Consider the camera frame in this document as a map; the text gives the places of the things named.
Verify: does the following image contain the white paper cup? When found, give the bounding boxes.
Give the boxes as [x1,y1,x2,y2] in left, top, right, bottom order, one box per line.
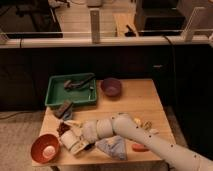
[60,130,79,153]

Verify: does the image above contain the red bowl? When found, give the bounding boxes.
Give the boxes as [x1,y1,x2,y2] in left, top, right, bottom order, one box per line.
[31,134,60,164]

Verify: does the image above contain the grey brown block toy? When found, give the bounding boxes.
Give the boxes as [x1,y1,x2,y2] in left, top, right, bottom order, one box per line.
[54,100,73,120]

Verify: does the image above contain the white egg-shaped object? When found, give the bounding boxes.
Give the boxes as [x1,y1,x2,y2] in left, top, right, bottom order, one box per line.
[42,146,56,158]

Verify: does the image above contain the red sausage toy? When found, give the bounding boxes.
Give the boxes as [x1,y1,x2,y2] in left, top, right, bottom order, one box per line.
[132,143,148,152]

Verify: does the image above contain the green plastic tray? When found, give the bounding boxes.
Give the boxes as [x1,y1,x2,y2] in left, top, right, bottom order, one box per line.
[45,73,97,108]

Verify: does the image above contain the blue cloth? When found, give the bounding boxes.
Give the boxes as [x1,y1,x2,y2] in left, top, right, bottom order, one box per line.
[95,136,127,160]

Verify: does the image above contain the purple bowl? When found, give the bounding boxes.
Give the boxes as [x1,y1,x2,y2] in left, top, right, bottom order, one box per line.
[101,78,122,97]

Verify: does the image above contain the dark red grapes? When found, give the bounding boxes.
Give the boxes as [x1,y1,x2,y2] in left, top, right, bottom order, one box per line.
[57,122,70,136]

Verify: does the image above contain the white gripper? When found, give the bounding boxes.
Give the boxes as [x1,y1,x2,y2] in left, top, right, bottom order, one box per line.
[65,120,98,155]

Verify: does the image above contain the dark utensil in tray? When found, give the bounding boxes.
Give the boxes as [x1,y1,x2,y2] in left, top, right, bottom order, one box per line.
[64,75,94,90]

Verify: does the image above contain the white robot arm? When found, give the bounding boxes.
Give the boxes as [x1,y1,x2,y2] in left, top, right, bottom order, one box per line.
[66,114,213,171]

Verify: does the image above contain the white metal railing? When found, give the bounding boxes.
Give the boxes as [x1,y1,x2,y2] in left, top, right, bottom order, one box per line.
[0,9,213,49]

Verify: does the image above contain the yellow toy food pieces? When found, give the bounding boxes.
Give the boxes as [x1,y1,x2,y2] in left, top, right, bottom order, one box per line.
[134,118,159,134]

